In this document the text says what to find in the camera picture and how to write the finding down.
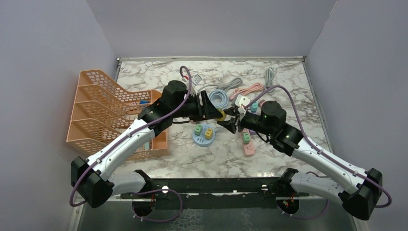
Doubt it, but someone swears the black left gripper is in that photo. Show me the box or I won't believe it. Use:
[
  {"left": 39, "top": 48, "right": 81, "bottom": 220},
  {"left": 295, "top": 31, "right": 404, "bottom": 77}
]
[{"left": 172, "top": 90, "right": 223, "bottom": 122}]

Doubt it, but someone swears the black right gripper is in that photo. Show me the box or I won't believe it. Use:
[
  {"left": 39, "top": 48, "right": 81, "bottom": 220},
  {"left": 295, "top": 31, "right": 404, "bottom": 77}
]
[{"left": 217, "top": 106, "right": 275, "bottom": 136}]

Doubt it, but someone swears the green charger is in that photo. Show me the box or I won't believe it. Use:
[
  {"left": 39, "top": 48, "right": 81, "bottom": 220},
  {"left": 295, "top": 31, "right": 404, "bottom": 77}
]
[{"left": 194, "top": 124, "right": 203, "bottom": 136}]

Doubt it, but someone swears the yellow olive charger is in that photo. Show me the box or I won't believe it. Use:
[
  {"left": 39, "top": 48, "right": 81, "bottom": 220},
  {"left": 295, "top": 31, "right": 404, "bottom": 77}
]
[
  {"left": 216, "top": 108, "right": 226, "bottom": 121},
  {"left": 204, "top": 128, "right": 214, "bottom": 140}
]

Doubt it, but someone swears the teal charger adapter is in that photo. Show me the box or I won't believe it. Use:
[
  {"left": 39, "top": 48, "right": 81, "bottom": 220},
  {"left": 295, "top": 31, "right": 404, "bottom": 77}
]
[{"left": 250, "top": 102, "right": 258, "bottom": 113}]

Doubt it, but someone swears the pink brown charger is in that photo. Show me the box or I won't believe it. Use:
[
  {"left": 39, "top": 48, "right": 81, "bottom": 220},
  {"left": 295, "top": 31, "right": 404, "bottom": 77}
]
[{"left": 258, "top": 100, "right": 266, "bottom": 108}]

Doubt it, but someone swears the green charger adapter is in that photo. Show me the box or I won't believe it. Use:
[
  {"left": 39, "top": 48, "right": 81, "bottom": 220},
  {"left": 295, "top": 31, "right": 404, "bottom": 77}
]
[{"left": 242, "top": 132, "right": 251, "bottom": 145}]

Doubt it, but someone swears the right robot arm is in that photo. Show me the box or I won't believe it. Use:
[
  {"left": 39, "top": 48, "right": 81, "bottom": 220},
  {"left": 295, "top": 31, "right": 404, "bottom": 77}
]
[{"left": 218, "top": 99, "right": 392, "bottom": 220}]

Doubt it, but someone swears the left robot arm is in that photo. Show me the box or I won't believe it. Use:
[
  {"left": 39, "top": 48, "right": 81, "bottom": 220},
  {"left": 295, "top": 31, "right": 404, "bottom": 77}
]
[{"left": 69, "top": 77, "right": 222, "bottom": 208}]

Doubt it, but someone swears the blue round power socket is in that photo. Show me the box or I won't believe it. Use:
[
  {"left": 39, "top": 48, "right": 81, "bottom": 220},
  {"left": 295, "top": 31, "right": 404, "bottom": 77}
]
[{"left": 192, "top": 124, "right": 216, "bottom": 147}]

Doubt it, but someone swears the pink power strip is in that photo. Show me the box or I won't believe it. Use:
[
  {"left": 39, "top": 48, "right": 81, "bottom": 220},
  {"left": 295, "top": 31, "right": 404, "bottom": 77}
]
[{"left": 241, "top": 128, "right": 255, "bottom": 156}]

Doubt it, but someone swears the orange plastic file organizer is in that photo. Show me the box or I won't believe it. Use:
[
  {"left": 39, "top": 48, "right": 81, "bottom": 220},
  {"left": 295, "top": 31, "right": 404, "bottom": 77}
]
[{"left": 66, "top": 69, "right": 161, "bottom": 156}]

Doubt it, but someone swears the light blue coiled cable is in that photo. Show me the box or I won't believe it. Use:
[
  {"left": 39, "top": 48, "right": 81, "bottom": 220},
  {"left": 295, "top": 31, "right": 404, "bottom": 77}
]
[{"left": 207, "top": 89, "right": 230, "bottom": 133}]

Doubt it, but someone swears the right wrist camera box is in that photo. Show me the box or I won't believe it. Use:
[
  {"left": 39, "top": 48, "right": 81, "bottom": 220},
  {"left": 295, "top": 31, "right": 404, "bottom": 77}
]
[{"left": 231, "top": 94, "right": 251, "bottom": 108}]

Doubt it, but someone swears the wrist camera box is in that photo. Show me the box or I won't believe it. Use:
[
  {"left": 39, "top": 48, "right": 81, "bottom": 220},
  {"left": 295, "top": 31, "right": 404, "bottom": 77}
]
[
  {"left": 192, "top": 75, "right": 202, "bottom": 86},
  {"left": 231, "top": 94, "right": 251, "bottom": 108}
]

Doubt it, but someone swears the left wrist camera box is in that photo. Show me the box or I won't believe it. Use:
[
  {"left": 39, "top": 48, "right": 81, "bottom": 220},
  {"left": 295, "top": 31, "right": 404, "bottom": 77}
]
[{"left": 192, "top": 75, "right": 202, "bottom": 86}]

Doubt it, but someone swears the grey coiled cable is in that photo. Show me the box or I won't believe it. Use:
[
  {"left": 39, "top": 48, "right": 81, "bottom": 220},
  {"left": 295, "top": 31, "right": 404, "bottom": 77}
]
[{"left": 197, "top": 77, "right": 243, "bottom": 93}]

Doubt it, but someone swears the pink coiled cable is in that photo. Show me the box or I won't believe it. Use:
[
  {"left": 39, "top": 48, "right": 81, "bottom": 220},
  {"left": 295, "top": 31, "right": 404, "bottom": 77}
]
[{"left": 229, "top": 83, "right": 265, "bottom": 101}]

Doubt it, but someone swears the grey cable bundle far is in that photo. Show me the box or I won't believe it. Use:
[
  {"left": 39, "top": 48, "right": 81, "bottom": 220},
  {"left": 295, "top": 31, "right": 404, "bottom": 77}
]
[{"left": 264, "top": 66, "right": 277, "bottom": 93}]

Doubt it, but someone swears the black metal base rail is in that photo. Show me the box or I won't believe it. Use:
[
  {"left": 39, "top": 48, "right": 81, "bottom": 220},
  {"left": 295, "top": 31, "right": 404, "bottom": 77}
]
[{"left": 120, "top": 177, "right": 308, "bottom": 209}]

